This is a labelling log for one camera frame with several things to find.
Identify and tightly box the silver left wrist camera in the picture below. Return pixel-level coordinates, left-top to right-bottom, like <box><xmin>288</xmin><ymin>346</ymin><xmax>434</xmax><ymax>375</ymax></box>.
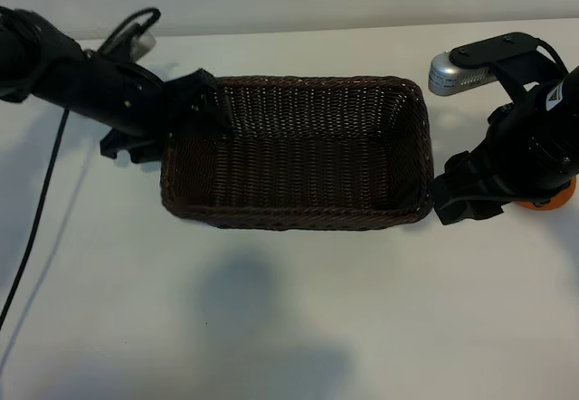
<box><xmin>132</xmin><ymin>32</ymin><xmax>157</xmax><ymax>60</ymax></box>

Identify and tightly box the black camera bracket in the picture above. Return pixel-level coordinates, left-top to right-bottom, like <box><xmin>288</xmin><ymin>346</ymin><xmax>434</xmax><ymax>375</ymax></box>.
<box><xmin>92</xmin><ymin>33</ymin><xmax>139</xmax><ymax>64</ymax></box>
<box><xmin>451</xmin><ymin>32</ymin><xmax>567</xmax><ymax>102</ymax></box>

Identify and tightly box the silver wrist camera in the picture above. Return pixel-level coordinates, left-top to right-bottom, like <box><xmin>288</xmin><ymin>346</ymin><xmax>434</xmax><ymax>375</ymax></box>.
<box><xmin>426</xmin><ymin>50</ymin><xmax>493</xmax><ymax>97</ymax></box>
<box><xmin>132</xmin><ymin>32</ymin><xmax>157</xmax><ymax>60</ymax></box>

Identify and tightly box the dark brown wicker basket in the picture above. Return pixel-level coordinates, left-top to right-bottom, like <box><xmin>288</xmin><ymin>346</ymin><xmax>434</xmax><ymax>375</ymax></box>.
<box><xmin>160</xmin><ymin>74</ymin><xmax>435</xmax><ymax>232</ymax></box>

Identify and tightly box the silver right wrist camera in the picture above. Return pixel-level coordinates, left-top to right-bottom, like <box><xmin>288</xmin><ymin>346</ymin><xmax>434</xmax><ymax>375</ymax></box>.
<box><xmin>426</xmin><ymin>50</ymin><xmax>493</xmax><ymax>97</ymax></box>

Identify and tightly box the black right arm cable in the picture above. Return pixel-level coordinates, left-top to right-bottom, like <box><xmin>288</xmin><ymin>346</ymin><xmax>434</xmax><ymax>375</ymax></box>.
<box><xmin>537</xmin><ymin>37</ymin><xmax>570</xmax><ymax>73</ymax></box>

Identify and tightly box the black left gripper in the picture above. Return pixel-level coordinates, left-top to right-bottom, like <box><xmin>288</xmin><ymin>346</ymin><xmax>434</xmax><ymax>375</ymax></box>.
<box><xmin>99</xmin><ymin>65</ymin><xmax>235</xmax><ymax>165</ymax></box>

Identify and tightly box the black left camera bracket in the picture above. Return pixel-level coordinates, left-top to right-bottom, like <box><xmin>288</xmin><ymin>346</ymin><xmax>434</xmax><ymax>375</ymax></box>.
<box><xmin>92</xmin><ymin>33</ymin><xmax>139</xmax><ymax>64</ymax></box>

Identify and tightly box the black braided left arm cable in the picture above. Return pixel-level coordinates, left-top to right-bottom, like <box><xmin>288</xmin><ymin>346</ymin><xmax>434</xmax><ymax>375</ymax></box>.
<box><xmin>0</xmin><ymin>7</ymin><xmax>163</xmax><ymax>331</ymax></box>

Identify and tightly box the orange fruit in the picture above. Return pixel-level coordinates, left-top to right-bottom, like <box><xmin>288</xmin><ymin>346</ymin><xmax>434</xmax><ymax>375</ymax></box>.
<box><xmin>515</xmin><ymin>177</ymin><xmax>578</xmax><ymax>212</ymax></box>

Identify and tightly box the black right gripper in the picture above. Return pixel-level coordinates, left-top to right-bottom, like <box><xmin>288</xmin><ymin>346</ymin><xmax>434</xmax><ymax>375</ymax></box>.
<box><xmin>430</xmin><ymin>144</ymin><xmax>524</xmax><ymax>226</ymax></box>

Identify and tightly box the black right camera bracket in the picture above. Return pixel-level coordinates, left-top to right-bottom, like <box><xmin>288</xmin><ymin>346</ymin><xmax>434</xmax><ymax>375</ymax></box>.
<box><xmin>451</xmin><ymin>32</ymin><xmax>567</xmax><ymax>102</ymax></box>

